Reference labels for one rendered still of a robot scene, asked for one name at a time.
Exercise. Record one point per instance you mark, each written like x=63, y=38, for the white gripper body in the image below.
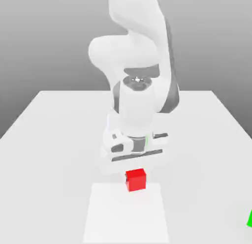
x=135, y=163

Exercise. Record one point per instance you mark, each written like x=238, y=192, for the small red cube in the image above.
x=136, y=180

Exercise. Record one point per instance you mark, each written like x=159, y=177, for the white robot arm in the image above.
x=137, y=51

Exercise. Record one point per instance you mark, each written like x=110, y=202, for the small green cube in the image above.
x=250, y=220

